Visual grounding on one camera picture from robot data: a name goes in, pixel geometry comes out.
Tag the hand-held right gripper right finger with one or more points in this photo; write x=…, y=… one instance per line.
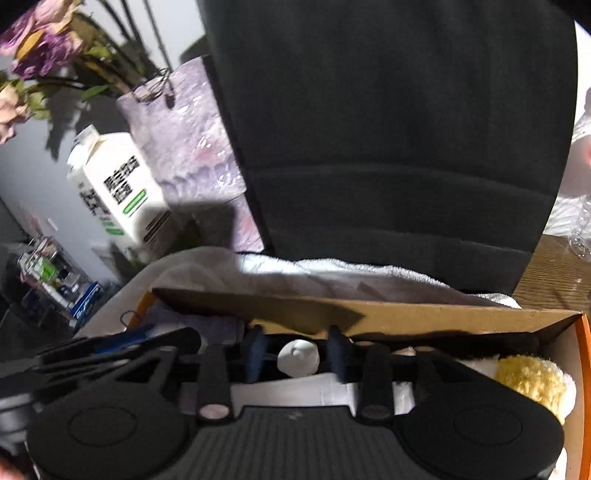
x=339, y=355

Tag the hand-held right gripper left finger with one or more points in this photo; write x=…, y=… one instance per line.
x=255, y=355

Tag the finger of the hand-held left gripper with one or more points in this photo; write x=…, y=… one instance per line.
x=124, y=340
x=178, y=340

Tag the small white rounded object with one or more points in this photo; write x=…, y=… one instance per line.
x=298, y=358

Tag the cardboard box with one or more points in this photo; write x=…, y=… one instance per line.
x=415, y=318

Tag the wooden desktop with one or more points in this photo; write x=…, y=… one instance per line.
x=549, y=277

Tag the white towel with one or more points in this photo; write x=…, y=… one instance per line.
x=323, y=273

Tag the white milk carton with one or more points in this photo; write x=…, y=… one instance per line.
x=120, y=184

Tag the yellow and white plush toy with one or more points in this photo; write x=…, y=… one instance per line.
x=531, y=379

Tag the purple textured vase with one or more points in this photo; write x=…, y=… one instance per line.
x=184, y=138

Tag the black paper bag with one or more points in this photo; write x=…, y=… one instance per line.
x=392, y=138

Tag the pack of clear water bottles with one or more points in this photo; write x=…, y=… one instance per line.
x=582, y=230

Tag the dried flower bouquet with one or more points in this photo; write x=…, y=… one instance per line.
x=41, y=50

